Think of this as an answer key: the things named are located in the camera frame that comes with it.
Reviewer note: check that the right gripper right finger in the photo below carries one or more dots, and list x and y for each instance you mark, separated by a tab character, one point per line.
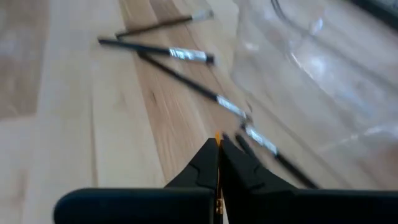
242	177

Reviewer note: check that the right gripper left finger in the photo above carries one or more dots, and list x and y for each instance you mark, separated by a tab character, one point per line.
202	177

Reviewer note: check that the clear plastic bin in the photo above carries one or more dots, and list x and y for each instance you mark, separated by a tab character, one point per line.
311	77

